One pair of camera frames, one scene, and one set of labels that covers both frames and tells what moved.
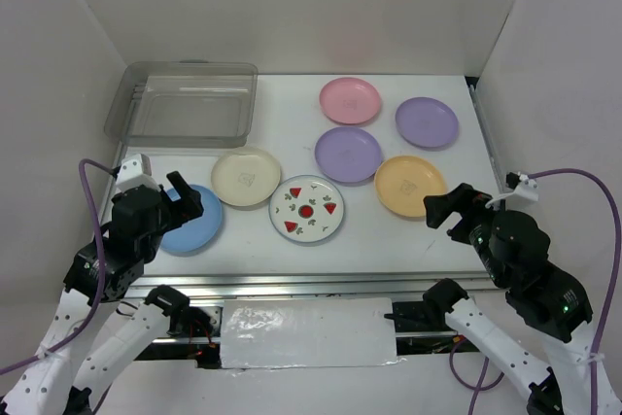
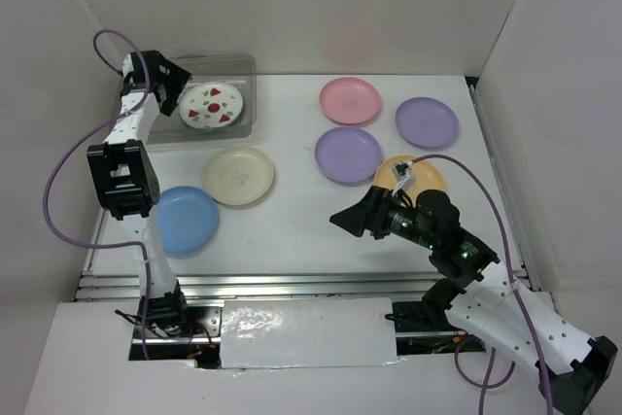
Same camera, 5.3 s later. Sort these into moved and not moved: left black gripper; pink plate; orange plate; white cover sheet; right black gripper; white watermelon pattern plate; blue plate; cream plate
Moved: cream plate; white watermelon pattern plate; left black gripper; right black gripper
Not moved: pink plate; white cover sheet; blue plate; orange plate
